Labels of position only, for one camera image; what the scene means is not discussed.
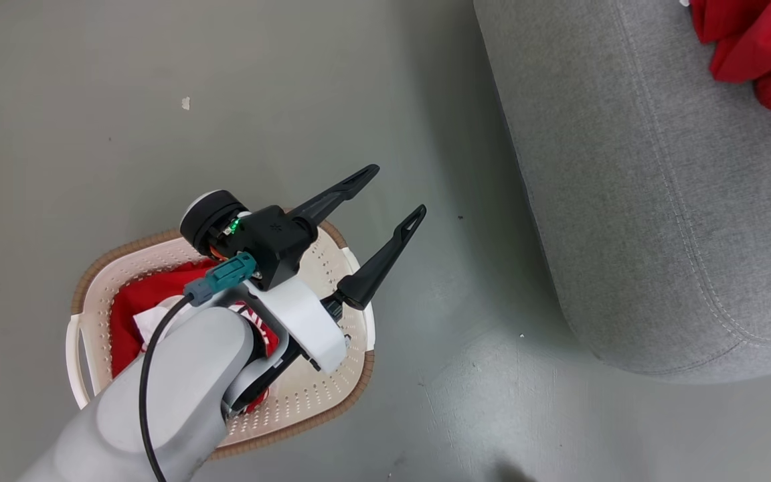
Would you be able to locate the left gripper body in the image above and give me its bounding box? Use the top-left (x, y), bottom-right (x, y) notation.
top-left (180, 191), bottom-right (351, 373)

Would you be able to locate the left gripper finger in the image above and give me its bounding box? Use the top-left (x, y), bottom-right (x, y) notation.
top-left (290, 165), bottom-right (380, 226)
top-left (337, 205), bottom-right (427, 310)

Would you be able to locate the red garment with lettering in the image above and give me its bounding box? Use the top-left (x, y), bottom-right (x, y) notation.
top-left (110, 258), bottom-right (279, 412)

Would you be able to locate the plain red garment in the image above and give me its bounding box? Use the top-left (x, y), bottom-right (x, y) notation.
top-left (690, 0), bottom-right (771, 112)

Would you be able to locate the cream perforated laundry basket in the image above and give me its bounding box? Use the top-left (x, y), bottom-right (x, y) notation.
top-left (66, 218), bottom-right (376, 461)

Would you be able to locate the black cable teal connector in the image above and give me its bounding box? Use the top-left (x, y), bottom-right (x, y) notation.
top-left (140, 252), bottom-right (257, 482)

